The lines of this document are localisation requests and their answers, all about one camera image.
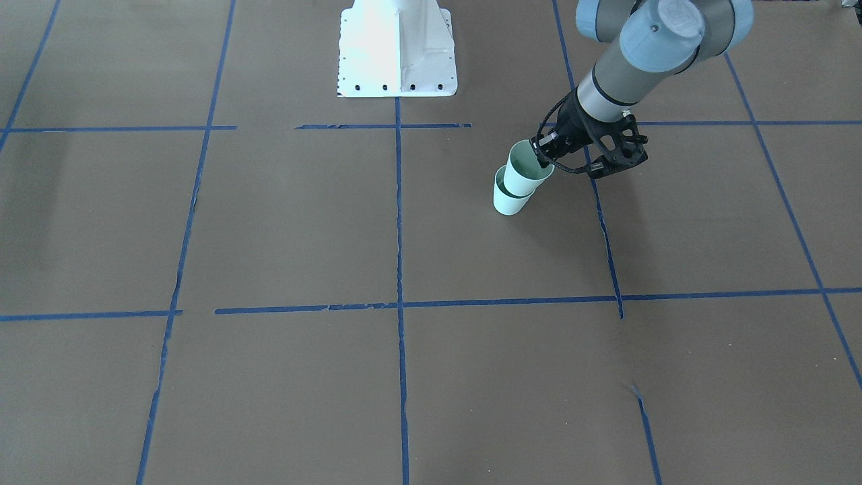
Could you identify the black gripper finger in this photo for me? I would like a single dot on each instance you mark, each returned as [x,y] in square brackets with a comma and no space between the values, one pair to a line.
[543,160]

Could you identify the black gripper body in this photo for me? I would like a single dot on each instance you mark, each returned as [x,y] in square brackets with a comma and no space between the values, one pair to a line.
[574,125]

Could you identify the mint green cup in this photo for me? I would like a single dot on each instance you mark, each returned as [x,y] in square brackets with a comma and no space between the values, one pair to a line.
[523,172]
[510,199]

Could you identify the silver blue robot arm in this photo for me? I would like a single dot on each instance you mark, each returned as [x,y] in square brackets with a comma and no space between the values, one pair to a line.
[647,42]

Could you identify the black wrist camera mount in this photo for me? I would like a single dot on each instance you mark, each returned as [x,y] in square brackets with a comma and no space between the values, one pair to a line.
[620,144]

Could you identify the white pedestal column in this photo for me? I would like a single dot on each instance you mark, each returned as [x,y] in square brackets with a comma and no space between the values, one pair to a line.
[396,48]

